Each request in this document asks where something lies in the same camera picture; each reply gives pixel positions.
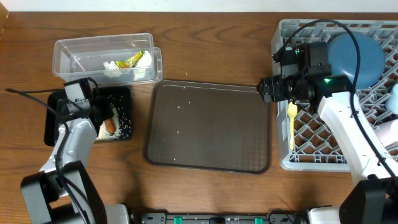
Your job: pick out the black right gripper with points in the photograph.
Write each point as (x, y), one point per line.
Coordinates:
(273, 84)

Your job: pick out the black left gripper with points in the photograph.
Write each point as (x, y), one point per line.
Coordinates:
(106, 112)

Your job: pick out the orange carrot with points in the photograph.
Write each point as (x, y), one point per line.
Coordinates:
(110, 126)

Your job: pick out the cream plastic spoon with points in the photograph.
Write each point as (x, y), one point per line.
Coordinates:
(292, 112)

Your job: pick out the white napkin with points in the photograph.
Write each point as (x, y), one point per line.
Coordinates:
(139, 72)

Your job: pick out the green snack wrapper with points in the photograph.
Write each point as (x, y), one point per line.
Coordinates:
(131, 62)

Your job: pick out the dark blue plate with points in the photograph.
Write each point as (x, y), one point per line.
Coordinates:
(342, 57)

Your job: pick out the small light blue cup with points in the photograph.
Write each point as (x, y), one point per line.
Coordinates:
(392, 102)

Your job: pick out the pink plastic cup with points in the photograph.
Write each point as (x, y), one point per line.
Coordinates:
(386, 134)

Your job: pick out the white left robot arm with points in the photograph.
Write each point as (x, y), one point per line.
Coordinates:
(62, 191)

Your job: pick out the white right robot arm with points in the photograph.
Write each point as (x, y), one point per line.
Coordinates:
(373, 170)

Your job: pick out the grey dishwasher rack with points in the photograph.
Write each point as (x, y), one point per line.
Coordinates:
(312, 146)

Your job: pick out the black bin tray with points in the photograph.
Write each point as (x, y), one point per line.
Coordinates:
(118, 97)

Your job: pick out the pile of white rice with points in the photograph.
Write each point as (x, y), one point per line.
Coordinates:
(122, 126)

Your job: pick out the clear plastic bin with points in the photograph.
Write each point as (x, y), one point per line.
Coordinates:
(74, 59)

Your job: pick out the brown serving tray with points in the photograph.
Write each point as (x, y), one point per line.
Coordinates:
(209, 126)

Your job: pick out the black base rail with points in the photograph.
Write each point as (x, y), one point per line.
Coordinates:
(270, 218)

